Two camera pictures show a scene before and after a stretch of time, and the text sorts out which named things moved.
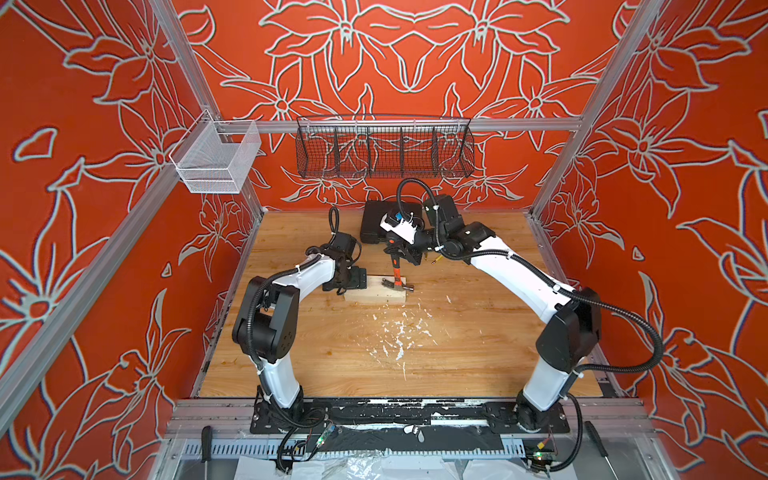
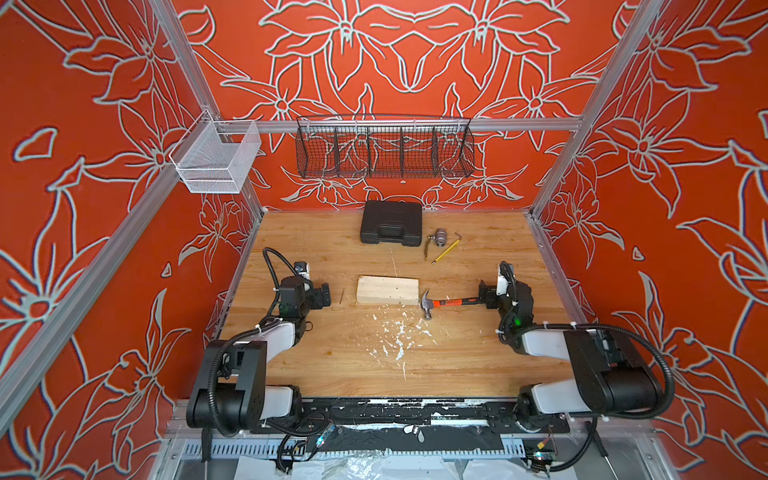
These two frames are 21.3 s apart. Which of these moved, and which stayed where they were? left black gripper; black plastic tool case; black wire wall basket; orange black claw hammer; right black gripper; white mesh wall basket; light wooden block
Moved: right black gripper; light wooden block; orange black claw hammer; left black gripper
Stayed: black wire wall basket; black plastic tool case; white mesh wall basket
